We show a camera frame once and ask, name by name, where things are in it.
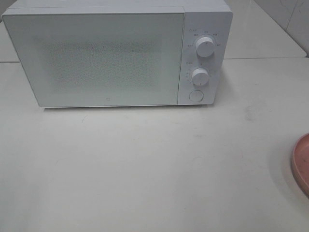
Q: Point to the pink round plate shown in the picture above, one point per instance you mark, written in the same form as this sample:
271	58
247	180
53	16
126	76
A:
300	163

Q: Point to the white microwave door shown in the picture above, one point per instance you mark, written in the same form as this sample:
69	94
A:
99	60

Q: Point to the white microwave oven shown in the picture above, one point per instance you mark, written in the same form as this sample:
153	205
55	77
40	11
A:
206	29

